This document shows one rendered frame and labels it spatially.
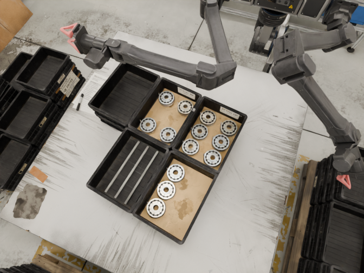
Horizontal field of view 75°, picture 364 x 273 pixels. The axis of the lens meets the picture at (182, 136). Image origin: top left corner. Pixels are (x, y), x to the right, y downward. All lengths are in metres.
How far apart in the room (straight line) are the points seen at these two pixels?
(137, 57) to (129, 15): 2.51
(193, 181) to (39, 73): 1.74
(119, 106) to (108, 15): 2.06
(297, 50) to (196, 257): 1.15
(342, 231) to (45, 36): 3.63
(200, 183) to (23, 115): 1.73
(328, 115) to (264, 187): 0.75
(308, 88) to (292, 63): 0.11
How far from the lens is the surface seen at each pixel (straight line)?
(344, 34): 1.11
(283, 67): 0.81
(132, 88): 1.67
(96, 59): 1.00
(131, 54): 0.96
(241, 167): 1.56
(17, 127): 2.48
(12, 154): 2.54
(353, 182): 2.06
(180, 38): 3.07
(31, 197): 1.78
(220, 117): 1.52
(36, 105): 2.49
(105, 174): 1.47
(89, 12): 3.65
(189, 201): 1.36
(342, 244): 2.07
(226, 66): 0.89
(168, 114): 1.53
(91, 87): 1.93
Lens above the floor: 2.18
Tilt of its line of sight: 68 degrees down
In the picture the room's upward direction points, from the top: 5 degrees counter-clockwise
